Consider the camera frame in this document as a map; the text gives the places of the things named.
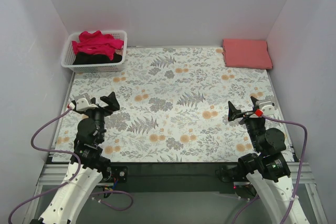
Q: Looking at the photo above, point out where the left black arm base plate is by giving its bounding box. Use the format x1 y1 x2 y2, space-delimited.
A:
99 166 129 187

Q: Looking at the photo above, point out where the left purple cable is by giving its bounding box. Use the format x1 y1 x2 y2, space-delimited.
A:
8 104 134 224

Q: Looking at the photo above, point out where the white plastic laundry basket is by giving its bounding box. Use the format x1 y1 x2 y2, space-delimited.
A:
61 30 128 73

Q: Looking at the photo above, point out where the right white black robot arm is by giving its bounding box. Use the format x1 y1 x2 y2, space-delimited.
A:
226 97 309 223

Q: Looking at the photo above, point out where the aluminium frame rail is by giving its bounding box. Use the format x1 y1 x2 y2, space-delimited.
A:
33 163 328 223

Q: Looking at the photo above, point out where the folded salmon t shirt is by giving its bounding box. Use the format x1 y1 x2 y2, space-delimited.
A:
223 39 273 70

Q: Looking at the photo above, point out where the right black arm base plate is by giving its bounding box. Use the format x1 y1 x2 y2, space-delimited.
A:
215 164 250 186

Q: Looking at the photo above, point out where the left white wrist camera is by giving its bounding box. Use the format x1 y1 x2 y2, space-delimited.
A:
68 93 97 112

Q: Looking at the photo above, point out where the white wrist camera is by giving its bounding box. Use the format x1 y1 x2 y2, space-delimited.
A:
68 93 97 112
254 100 275 117

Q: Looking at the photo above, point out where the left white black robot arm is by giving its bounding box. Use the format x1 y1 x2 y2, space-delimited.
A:
31 92 120 223

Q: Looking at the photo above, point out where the floral patterned table mat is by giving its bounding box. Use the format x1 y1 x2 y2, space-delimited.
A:
69 48 276 163

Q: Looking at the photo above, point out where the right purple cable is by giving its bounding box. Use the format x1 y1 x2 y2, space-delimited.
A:
230 115 308 224

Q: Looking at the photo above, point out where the purple cable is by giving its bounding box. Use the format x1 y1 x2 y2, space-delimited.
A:
230 115 308 224
8 104 134 224

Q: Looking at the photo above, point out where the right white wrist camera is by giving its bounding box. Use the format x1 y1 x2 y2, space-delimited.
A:
254 100 275 117

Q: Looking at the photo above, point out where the magenta t shirt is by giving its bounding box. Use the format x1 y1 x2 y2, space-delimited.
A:
71 30 124 60

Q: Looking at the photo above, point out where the black t shirt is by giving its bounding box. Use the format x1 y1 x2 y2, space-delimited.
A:
73 52 122 65

